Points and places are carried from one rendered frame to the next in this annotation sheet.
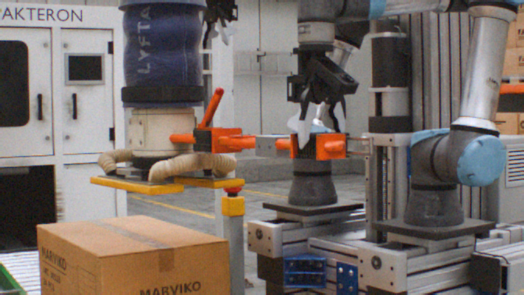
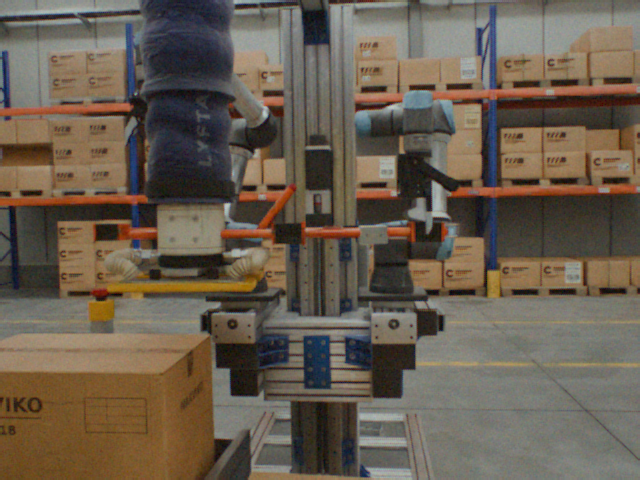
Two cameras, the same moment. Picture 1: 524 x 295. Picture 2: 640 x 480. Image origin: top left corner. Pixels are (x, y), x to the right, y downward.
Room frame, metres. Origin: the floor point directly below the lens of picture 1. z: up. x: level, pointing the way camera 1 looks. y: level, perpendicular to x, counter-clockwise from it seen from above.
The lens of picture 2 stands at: (0.68, 1.18, 1.31)
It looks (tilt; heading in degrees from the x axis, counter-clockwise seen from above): 3 degrees down; 309
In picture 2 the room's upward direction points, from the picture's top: 1 degrees counter-clockwise
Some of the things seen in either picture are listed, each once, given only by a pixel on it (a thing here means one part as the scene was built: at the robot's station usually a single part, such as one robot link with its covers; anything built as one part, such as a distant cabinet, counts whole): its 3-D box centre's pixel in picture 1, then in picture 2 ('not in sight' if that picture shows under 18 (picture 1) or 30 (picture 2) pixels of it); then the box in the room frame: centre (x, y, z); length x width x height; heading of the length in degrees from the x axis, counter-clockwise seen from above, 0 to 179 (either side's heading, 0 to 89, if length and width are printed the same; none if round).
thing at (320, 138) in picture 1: (317, 145); (425, 231); (1.38, -0.11, 1.25); 0.08 x 0.07 x 0.05; 39
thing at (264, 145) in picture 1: (276, 146); (372, 234); (1.49, -0.03, 1.25); 0.07 x 0.07 x 0.04; 39
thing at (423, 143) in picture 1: (435, 155); (393, 240); (1.68, -0.43, 1.20); 0.13 x 0.12 x 0.14; 23
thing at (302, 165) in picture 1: (311, 147); (243, 242); (2.10, -0.15, 1.20); 0.13 x 0.12 x 0.14; 4
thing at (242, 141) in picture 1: (243, 137); (272, 231); (1.78, 0.05, 1.25); 0.93 x 0.30 x 0.04; 39
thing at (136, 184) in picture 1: (133, 178); (184, 279); (1.79, 0.34, 1.15); 0.34 x 0.10 x 0.05; 39
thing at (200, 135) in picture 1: (217, 140); (288, 233); (1.66, 0.11, 1.25); 0.10 x 0.08 x 0.06; 129
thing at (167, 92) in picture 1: (164, 94); (191, 189); (1.85, 0.26, 1.37); 0.23 x 0.23 x 0.04
